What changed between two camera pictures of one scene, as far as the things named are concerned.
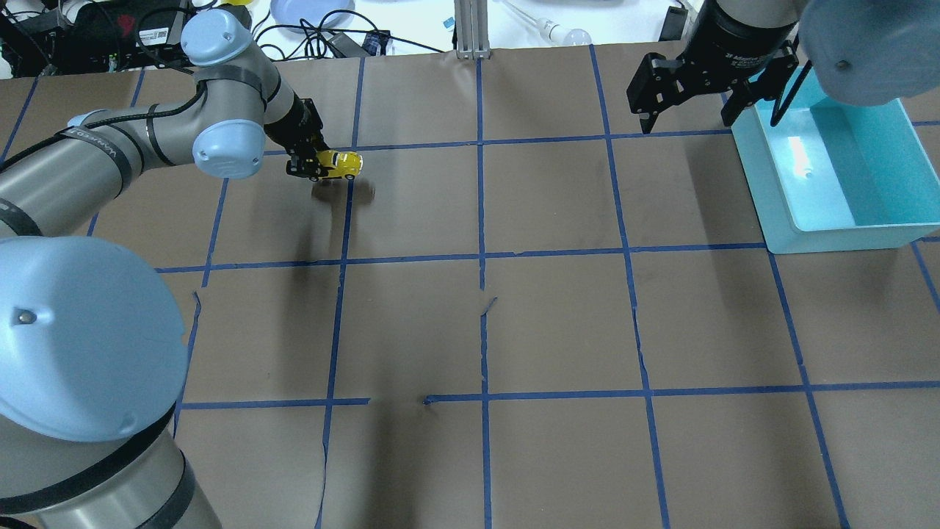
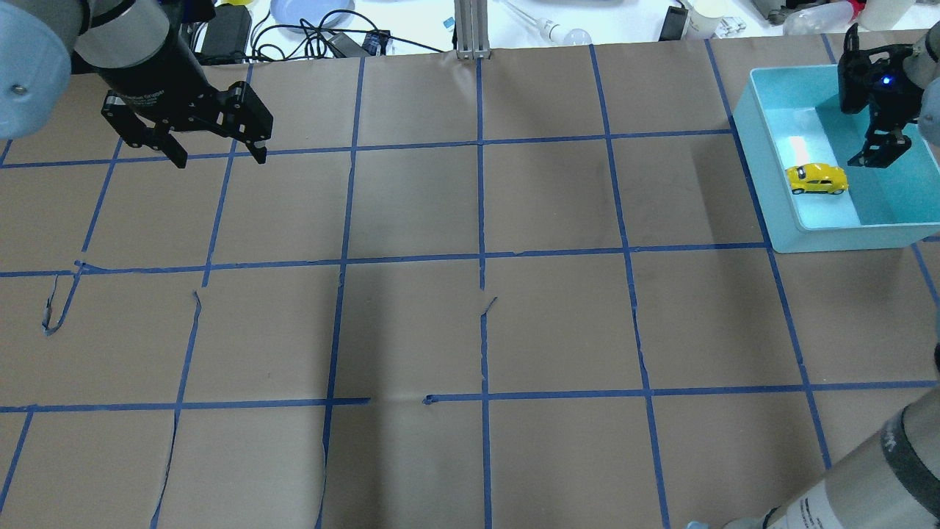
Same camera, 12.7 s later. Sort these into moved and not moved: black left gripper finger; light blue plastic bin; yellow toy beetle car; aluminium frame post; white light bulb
Moved: yellow toy beetle car; black left gripper finger
Not moved: white light bulb; aluminium frame post; light blue plastic bin
